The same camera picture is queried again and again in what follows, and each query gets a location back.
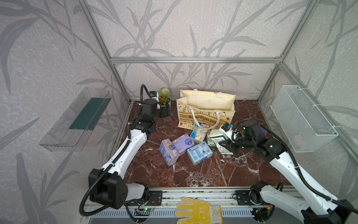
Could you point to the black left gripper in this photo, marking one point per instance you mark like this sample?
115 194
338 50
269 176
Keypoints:
163 113

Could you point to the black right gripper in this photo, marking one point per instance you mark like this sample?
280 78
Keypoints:
229 146

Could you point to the green white tissue pack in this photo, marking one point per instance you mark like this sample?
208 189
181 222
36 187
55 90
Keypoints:
216 137

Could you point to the purple tissue pack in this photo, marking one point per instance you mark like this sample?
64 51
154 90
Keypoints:
183 143
169 152

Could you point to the cream floral canvas bag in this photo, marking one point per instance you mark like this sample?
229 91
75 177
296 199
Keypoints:
206 109

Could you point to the light blue tissue pack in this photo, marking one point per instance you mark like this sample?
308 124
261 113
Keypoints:
199 153

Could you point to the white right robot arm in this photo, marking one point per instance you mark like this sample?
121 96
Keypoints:
318 206

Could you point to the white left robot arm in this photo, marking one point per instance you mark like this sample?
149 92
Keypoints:
107 188

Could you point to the purple toy spatula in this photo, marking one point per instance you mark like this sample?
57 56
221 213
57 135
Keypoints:
264 130

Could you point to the potted plant red flowers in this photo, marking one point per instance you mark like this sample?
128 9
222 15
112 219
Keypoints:
164 96

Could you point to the elephant print tissue pack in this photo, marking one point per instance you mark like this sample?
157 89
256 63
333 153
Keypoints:
210 142

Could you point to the floral blue tissue pack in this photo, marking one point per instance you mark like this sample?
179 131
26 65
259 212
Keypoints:
199 133

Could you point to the yellow knit work glove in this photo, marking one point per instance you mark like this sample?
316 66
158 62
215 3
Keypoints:
194 211

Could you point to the small green circuit board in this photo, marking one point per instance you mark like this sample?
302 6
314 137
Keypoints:
144 211

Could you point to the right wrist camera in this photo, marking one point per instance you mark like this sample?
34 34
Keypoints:
229 131

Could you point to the white wire basket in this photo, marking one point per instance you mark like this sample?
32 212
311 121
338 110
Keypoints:
305 126

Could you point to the clear plastic wall shelf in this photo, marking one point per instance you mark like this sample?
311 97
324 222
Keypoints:
74 128

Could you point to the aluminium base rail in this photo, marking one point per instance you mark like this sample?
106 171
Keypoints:
168 205

